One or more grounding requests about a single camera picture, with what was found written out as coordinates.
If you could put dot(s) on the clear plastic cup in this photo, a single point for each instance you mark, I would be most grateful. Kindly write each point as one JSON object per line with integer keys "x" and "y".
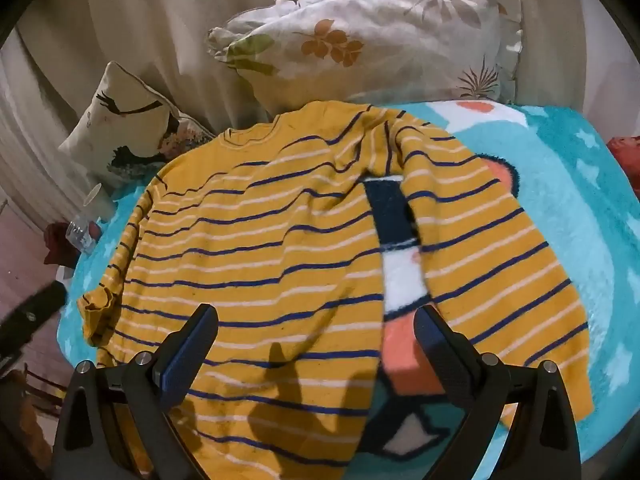
{"x": 82, "y": 235}

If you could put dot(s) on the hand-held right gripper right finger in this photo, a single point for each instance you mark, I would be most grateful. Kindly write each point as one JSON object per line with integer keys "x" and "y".
{"x": 440, "y": 355}

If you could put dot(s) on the bird print cushion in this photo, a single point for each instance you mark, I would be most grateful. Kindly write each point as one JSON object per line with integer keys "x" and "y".
{"x": 127, "y": 120}

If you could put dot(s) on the white floral pillow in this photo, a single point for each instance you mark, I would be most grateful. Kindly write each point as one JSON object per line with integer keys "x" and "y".
{"x": 380, "y": 40}

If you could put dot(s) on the red object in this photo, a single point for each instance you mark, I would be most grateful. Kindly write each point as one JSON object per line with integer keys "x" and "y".
{"x": 625, "y": 157}

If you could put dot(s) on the turquoise printed blanket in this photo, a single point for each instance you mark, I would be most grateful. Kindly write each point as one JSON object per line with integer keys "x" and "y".
{"x": 555, "y": 185}

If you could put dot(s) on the yellow striped sweater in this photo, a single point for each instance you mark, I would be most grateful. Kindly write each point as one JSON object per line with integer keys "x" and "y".
{"x": 280, "y": 260}

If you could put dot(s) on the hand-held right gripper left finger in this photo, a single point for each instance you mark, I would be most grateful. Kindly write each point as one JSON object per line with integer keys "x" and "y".
{"x": 186, "y": 355}

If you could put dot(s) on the wooden chair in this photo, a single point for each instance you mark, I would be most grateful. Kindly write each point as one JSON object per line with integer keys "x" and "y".
{"x": 42, "y": 392}

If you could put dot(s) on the dark red cloth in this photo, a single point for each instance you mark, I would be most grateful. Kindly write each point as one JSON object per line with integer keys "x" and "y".
{"x": 57, "y": 247}

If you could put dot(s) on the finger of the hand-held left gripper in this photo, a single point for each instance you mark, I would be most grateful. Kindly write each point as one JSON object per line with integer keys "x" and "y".
{"x": 32, "y": 315}

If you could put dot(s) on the beige paper cup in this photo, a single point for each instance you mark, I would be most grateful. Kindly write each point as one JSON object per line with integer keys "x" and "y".
{"x": 97, "y": 202}

